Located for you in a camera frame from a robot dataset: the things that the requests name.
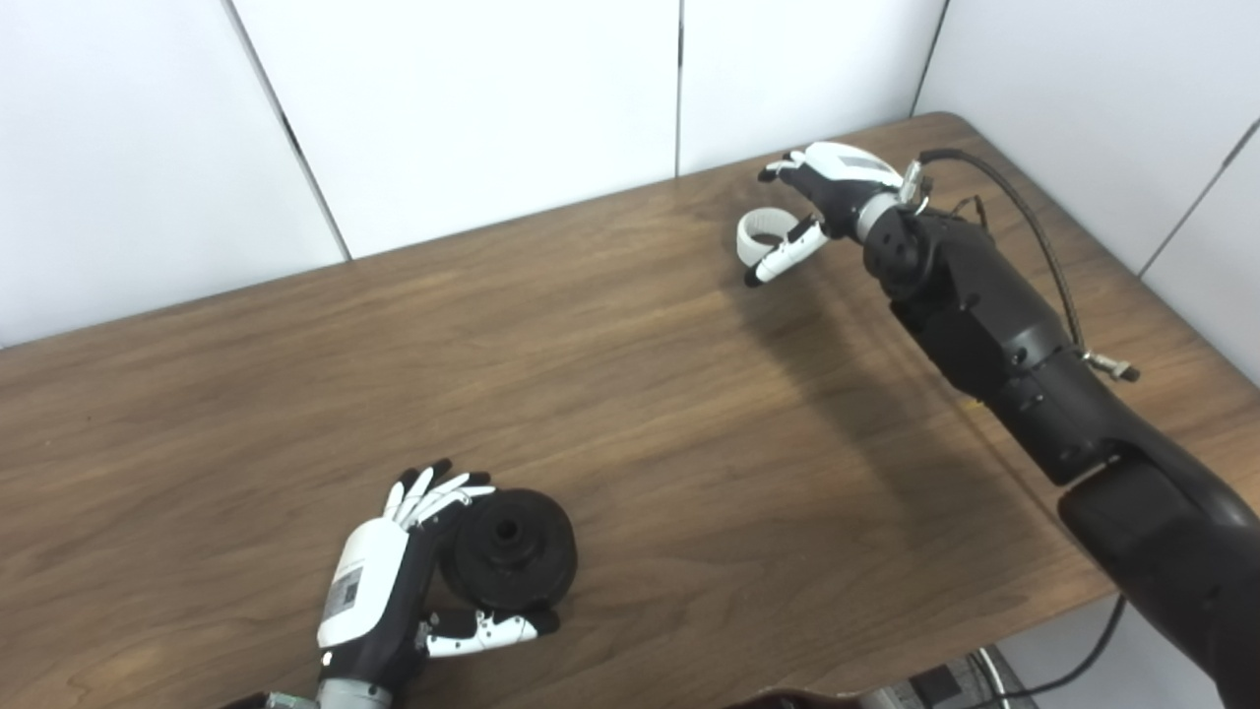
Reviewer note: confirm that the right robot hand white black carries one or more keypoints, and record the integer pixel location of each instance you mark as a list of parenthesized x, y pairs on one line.
[(842, 182)]

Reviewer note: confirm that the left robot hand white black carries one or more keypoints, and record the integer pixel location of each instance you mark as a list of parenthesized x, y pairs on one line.
[(369, 581)]

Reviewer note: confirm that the round black part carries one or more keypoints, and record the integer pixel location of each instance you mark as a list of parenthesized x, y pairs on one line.
[(512, 556)]

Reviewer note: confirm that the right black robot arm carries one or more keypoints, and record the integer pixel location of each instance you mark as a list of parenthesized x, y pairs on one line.
[(1014, 345)]

